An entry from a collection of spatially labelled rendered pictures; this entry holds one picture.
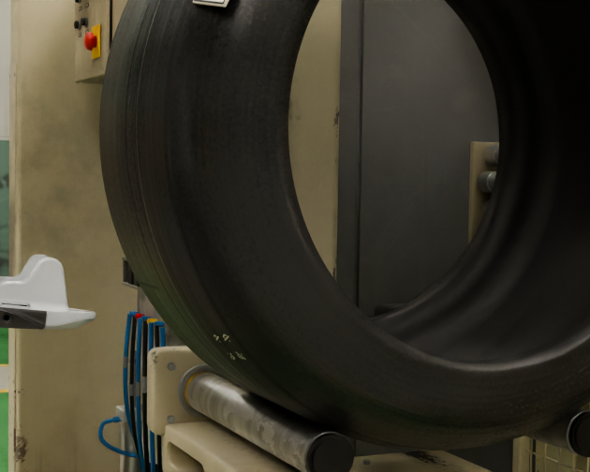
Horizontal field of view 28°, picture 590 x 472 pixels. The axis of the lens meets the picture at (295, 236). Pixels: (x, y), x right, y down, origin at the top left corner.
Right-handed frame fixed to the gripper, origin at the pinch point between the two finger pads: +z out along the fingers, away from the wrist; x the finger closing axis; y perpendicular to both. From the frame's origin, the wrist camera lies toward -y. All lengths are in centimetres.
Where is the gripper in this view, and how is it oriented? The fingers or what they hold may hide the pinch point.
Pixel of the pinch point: (79, 322)
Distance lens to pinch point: 103.9
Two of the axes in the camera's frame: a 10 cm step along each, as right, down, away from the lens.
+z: 9.1, 1.2, 4.1
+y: 1.3, -9.9, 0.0
